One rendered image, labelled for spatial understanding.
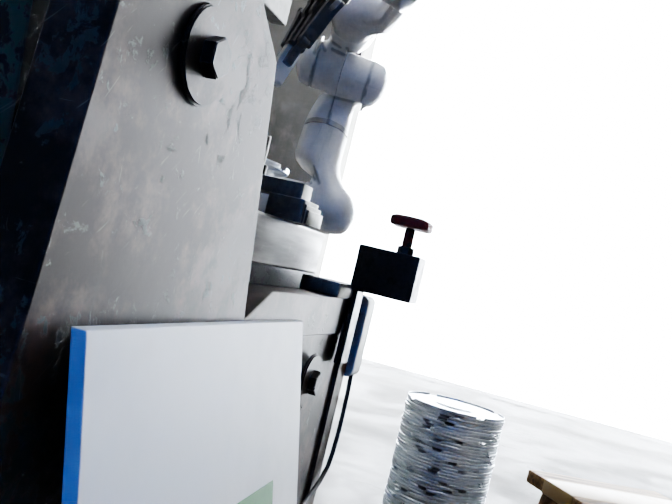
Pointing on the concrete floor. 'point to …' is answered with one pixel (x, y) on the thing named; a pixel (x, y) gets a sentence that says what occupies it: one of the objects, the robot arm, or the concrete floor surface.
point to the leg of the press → (141, 211)
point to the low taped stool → (588, 491)
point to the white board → (183, 413)
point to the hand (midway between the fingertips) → (282, 65)
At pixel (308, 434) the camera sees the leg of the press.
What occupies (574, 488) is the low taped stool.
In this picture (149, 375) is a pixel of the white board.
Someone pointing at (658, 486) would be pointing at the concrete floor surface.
